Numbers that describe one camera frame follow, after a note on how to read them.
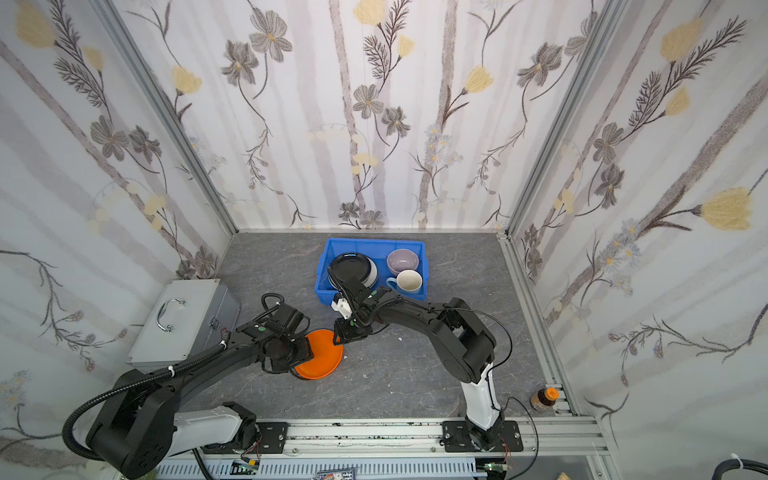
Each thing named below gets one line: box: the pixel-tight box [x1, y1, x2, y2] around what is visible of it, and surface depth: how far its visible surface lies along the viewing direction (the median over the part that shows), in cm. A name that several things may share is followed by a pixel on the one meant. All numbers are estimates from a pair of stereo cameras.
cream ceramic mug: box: [386, 269, 423, 295], surface depth 97 cm
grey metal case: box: [126, 279, 241, 373], surface depth 80 cm
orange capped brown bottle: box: [530, 387, 559, 412], surface depth 76 cm
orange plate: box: [295, 330, 344, 380], surface depth 86 cm
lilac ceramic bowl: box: [386, 248, 419, 276], surface depth 107 cm
